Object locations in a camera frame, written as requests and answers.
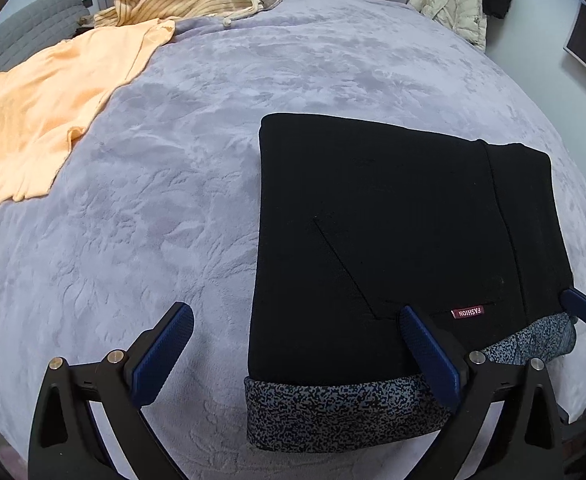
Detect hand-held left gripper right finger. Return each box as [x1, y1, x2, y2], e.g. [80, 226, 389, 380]
[398, 305, 568, 480]

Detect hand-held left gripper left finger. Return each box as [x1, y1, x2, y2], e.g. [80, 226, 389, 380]
[29, 302, 196, 480]

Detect black pants with grey lining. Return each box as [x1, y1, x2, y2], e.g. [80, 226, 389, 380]
[243, 112, 578, 456]

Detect lavender plush blanket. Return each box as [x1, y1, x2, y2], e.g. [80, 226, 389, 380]
[0, 0, 586, 480]

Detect orange t-shirt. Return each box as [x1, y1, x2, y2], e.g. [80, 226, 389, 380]
[0, 19, 176, 207]

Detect white puffer jacket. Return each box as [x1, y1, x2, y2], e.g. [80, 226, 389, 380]
[407, 0, 488, 52]

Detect grey padded headboard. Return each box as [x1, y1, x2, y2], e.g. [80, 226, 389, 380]
[0, 0, 94, 83]

